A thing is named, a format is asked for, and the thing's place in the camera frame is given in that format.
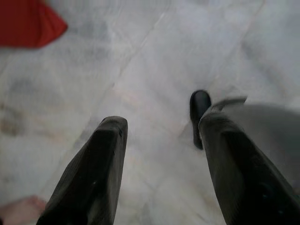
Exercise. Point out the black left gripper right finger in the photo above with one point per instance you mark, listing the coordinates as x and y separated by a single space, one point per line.
243 178

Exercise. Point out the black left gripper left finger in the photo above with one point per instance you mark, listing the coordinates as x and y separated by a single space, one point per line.
93 178

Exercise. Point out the red pillow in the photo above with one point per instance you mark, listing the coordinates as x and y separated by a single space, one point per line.
23 21

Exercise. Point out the robot left leg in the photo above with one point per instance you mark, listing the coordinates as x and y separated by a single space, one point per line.
276 136

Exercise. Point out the person's bare foot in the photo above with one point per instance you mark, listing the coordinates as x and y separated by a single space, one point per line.
21 211

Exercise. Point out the robot black left foot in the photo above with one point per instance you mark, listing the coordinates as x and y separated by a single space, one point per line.
199 105

